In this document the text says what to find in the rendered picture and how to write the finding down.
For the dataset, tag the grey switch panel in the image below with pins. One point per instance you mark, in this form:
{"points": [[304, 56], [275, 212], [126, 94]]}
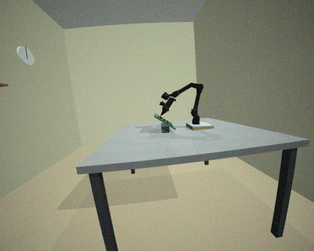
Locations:
{"points": [[165, 125]]}

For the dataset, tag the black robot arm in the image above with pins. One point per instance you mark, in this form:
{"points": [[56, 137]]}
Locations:
{"points": [[174, 94]]}

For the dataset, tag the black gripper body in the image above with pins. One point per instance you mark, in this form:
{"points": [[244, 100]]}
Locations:
{"points": [[168, 104]]}

